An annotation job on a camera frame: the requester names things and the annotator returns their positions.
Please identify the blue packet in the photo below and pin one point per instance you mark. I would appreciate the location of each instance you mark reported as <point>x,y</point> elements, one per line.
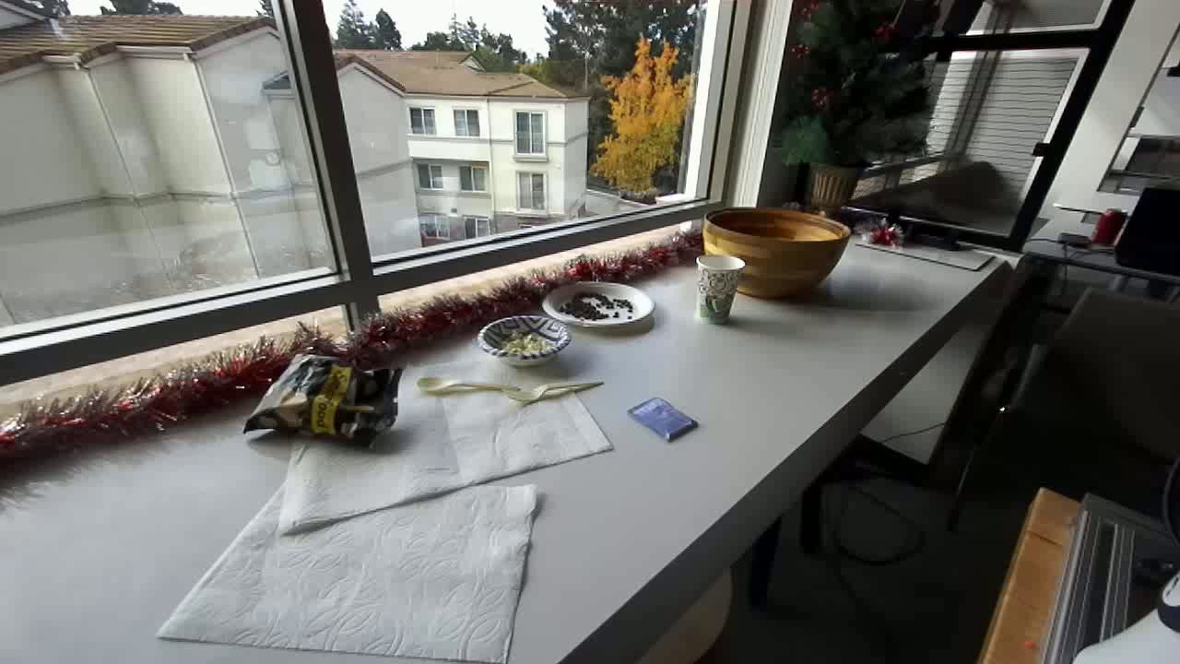
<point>660,418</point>

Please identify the black monitor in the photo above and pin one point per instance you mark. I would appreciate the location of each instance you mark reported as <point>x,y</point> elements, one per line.
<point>1153,234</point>

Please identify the yellow leaved tree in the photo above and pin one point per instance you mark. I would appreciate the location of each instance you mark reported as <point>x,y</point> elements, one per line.
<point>646,118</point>

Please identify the large white paper towel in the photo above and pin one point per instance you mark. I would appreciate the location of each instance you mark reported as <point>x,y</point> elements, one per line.
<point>371,577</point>

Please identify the white apartment building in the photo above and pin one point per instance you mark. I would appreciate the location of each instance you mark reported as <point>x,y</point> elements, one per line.
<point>493,149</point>

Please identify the wooden board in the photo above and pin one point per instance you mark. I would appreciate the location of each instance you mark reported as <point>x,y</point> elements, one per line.
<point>1028,591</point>

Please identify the red cup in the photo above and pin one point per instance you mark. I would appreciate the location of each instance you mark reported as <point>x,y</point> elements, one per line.
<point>1107,232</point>

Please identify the red ribbon bow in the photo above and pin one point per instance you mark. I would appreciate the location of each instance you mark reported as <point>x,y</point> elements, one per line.
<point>888,234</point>

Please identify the patterned paper cup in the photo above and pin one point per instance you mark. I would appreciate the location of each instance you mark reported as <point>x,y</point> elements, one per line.
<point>721,297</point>

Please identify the folded white paper towel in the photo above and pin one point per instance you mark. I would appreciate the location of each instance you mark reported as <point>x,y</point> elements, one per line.
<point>493,446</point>

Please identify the round tan stool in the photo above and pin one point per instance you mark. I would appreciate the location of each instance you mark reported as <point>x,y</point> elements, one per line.
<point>696,630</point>

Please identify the white plate with dark food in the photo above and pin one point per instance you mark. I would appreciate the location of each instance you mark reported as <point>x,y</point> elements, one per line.
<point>595,309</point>

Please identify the dark window frame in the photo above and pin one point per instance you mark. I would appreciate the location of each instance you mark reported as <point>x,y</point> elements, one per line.
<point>332,185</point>

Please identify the small patterned bowl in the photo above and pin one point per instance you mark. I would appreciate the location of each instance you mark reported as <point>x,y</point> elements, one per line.
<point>521,350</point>

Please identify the red tinsel garland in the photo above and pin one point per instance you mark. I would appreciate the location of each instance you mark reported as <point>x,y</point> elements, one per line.
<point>123,408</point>

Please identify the large wooden bowl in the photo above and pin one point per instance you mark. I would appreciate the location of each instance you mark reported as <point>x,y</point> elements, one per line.
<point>787,263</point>

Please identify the aluminium rail frame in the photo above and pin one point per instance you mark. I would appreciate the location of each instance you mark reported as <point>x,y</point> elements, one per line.
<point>1107,577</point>

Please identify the dark chair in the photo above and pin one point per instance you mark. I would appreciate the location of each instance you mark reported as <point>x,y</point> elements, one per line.
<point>1107,371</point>

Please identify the black partition frame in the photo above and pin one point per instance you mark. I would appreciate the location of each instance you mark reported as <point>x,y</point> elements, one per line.
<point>1066,124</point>

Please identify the crumpled snack bag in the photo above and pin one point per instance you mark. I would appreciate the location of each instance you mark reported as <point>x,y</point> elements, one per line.
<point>326,399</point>

